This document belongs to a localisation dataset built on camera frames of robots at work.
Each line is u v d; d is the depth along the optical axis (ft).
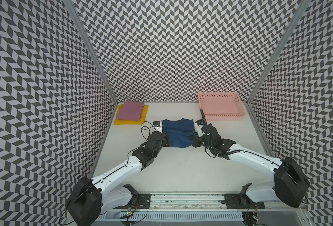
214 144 2.06
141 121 3.44
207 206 2.37
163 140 2.03
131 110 3.53
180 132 2.81
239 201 2.13
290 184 1.33
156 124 2.29
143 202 2.37
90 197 1.28
